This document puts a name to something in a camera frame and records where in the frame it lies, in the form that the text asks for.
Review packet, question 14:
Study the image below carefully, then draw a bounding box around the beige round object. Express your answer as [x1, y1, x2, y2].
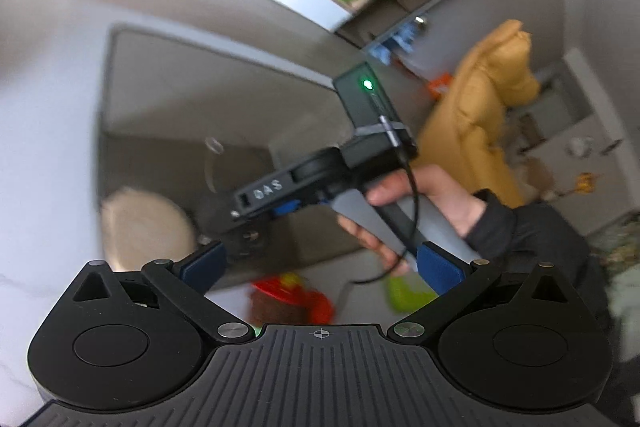
[99, 187, 197, 275]

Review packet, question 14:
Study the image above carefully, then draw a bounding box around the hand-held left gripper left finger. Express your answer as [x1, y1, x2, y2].
[74, 241, 256, 343]

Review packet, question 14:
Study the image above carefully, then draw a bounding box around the small orange box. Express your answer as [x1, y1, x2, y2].
[426, 74, 455, 101]

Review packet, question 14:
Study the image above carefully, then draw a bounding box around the yellow padded chair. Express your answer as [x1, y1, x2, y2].
[414, 19, 542, 208]

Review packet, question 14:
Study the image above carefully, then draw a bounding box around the blue object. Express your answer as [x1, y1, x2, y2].
[369, 21, 420, 64]

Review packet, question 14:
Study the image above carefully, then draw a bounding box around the person's right hand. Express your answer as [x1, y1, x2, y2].
[336, 166, 487, 279]

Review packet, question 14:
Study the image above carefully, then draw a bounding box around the stainless steel sink basin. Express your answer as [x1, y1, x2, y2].
[94, 22, 363, 294]

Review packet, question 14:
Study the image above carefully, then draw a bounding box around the small green object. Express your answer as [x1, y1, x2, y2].
[386, 277, 437, 314]

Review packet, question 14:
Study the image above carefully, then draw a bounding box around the red and yellow toy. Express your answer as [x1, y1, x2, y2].
[249, 273, 335, 324]

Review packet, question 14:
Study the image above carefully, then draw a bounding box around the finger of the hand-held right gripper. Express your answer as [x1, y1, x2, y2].
[196, 191, 239, 234]
[222, 219, 275, 259]

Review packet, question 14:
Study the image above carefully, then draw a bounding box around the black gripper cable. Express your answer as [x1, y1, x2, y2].
[350, 114, 425, 286]

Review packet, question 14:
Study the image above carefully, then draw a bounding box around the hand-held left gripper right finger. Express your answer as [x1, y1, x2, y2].
[391, 243, 571, 343]

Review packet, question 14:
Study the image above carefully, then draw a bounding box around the person's right forearm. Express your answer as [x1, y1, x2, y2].
[464, 188, 611, 328]

